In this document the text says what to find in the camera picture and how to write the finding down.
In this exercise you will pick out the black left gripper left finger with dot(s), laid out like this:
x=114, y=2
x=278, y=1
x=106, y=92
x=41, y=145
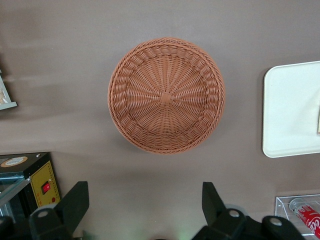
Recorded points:
x=73, y=207

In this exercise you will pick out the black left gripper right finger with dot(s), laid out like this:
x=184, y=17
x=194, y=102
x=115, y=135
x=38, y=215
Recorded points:
x=212, y=205

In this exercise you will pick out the brown round wicker basket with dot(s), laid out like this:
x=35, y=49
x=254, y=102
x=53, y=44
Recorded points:
x=166, y=97

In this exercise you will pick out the grey snack tray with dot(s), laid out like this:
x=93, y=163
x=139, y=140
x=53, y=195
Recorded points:
x=10, y=105

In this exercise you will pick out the cream plastic tray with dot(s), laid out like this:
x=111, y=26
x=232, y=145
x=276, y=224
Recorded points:
x=290, y=110

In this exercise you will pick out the black yellow display cabinet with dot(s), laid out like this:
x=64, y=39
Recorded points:
x=42, y=175

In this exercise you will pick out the clear acrylic bottle rack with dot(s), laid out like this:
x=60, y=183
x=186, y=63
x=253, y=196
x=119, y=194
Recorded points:
x=281, y=207

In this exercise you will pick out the red cola bottle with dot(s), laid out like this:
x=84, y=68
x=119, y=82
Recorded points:
x=310, y=217

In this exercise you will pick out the clear cracker snack bag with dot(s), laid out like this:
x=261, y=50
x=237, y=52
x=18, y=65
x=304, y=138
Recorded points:
x=2, y=93

